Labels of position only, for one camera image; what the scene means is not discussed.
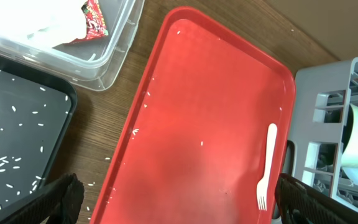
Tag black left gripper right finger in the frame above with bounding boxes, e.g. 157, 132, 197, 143
275, 173, 358, 224

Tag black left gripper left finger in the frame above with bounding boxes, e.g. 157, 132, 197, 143
0, 173, 85, 224

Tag pink plastic fork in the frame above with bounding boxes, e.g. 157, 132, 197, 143
256, 123, 278, 211

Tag black waste tray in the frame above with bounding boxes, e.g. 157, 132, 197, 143
0, 48, 78, 218

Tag grey dishwasher rack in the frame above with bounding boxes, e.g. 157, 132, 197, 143
288, 57, 358, 213

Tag red plastic tray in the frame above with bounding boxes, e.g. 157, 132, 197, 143
90, 7, 295, 224

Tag clear plastic bin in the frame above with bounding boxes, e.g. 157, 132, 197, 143
0, 0, 144, 91

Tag red snack wrapper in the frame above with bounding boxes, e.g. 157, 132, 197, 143
72, 0, 109, 43

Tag white crumpled tissue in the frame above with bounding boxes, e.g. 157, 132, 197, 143
0, 0, 87, 47

